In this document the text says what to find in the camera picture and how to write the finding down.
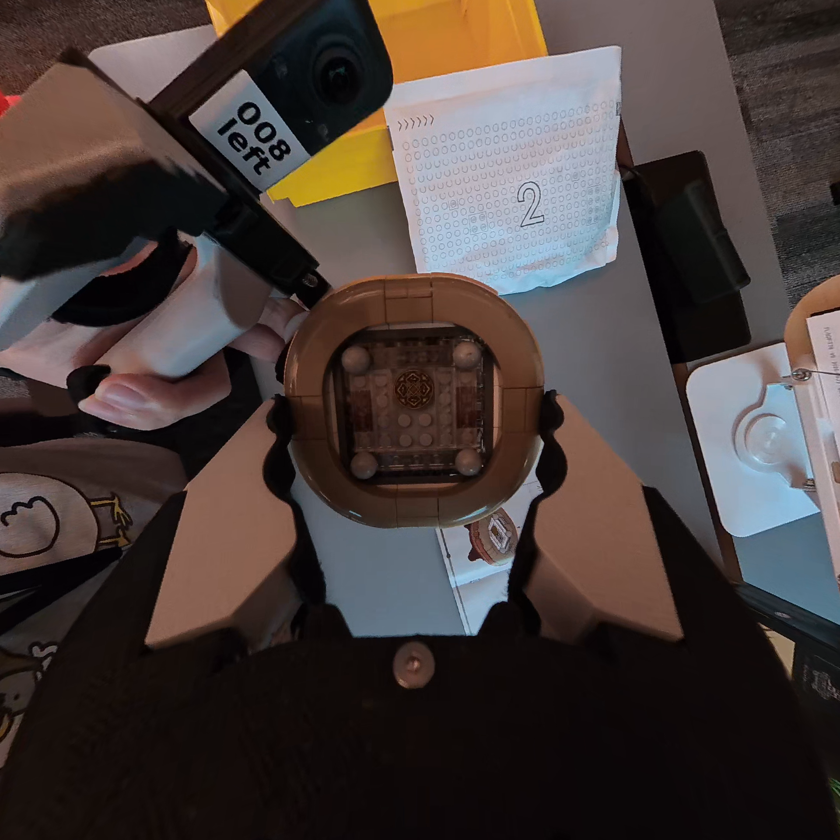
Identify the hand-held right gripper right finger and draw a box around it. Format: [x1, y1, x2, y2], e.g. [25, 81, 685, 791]
[508, 388, 685, 644]

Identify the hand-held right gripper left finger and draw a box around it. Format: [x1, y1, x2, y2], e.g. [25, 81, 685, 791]
[144, 392, 327, 651]

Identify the tan brick pot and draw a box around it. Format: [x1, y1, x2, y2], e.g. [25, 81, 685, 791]
[283, 272, 546, 530]

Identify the person's left hand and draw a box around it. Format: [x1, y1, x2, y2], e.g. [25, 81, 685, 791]
[77, 297, 311, 433]

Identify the white instruction booklet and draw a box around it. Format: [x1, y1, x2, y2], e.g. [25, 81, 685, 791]
[436, 486, 547, 635]

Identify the white stand base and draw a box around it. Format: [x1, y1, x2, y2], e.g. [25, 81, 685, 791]
[685, 341, 830, 539]

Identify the black bamboo set box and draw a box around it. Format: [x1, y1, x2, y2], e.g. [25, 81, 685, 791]
[735, 577, 840, 788]

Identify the white printed paper bag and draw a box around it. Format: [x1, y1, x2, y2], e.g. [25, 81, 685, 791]
[384, 46, 623, 295]

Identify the yellow plastic bin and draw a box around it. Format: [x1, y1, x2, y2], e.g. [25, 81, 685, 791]
[205, 0, 550, 208]

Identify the black rectangular box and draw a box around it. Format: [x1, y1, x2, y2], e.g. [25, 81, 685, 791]
[622, 151, 753, 363]

